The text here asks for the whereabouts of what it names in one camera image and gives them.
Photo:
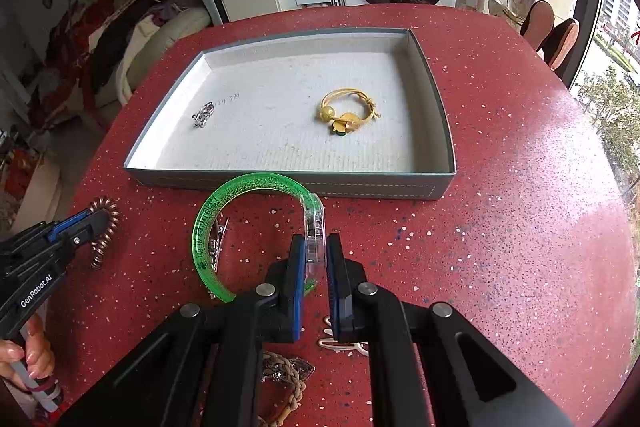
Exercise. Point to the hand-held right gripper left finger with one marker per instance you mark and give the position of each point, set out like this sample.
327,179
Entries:
298,279

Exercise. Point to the brown slipper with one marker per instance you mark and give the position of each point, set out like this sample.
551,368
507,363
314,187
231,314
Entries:
562,42
537,24

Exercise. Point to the silver heart charm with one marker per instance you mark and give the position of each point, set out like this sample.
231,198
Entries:
202,116

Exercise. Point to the silver hair clips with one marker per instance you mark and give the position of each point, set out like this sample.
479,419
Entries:
218,247

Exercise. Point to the black window frame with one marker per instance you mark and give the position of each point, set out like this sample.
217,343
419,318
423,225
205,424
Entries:
590,7

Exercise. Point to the beige rabbit hair clip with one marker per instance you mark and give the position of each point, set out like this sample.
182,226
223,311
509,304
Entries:
345,348

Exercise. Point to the person's left hand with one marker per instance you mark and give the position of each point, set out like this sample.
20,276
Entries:
40,352

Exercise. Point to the cream sofa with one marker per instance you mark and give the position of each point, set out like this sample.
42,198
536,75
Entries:
170,32

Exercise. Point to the grey shallow box tray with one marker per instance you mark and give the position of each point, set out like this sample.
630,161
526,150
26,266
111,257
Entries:
280,142

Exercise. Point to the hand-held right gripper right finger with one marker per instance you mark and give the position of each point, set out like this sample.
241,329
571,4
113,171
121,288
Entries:
334,289

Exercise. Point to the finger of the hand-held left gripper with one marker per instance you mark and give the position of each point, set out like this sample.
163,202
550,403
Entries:
70,224
77,242

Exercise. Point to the pile of clothes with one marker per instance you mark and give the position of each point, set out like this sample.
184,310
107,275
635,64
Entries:
105,42

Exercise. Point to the green translucent bangle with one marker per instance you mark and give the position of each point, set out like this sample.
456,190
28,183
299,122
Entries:
250,182

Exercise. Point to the black claw hair clip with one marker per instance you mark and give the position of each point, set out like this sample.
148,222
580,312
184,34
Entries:
302,367

